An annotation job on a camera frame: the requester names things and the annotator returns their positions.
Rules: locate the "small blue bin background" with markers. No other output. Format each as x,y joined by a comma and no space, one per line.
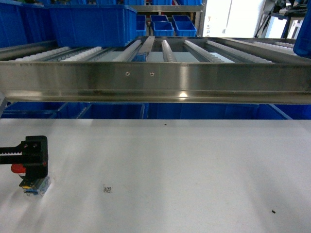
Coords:
185,29
163,28

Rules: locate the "large blue bin on shelf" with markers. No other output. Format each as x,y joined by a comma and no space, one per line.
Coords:
80,25

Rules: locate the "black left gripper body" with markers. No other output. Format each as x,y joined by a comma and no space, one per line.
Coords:
32,154

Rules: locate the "small QR code sticker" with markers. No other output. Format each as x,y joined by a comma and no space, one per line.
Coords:
107,188

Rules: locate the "small blue bin background right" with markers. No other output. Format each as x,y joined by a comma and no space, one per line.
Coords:
185,29

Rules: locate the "red mushroom push button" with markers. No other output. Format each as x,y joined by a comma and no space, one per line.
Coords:
31,186

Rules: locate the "blue bin far left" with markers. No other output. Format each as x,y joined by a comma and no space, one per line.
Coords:
23,23

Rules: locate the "stainless steel roller shelf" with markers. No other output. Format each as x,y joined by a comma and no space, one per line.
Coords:
159,69

